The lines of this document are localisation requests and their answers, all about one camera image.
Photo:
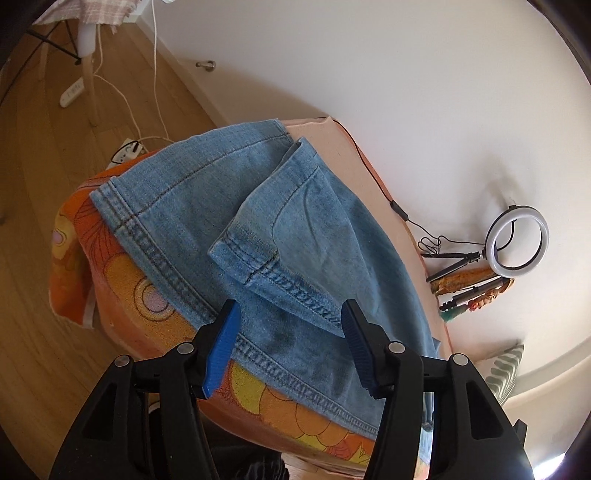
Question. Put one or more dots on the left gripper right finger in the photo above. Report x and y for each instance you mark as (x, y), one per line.
(473, 437)

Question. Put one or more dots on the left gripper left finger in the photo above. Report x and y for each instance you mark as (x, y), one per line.
(141, 420)

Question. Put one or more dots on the light blue denim jeans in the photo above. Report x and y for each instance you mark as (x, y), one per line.
(249, 213)

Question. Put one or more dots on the green white patterned pillow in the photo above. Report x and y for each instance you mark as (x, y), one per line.
(501, 370)

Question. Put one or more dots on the orange floral bed cover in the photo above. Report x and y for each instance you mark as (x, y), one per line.
(94, 282)

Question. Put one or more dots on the white power strip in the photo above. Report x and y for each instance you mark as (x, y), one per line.
(129, 150)

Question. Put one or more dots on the metal door stopper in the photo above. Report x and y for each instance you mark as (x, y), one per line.
(208, 66)

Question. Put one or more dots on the light blue chair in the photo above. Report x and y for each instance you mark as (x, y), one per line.
(80, 47)

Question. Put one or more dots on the pink plaid cloth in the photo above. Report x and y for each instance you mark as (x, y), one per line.
(102, 12)

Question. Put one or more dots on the white ring light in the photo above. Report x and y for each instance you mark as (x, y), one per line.
(517, 241)

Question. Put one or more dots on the white inline switch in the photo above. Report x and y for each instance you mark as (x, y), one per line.
(72, 93)

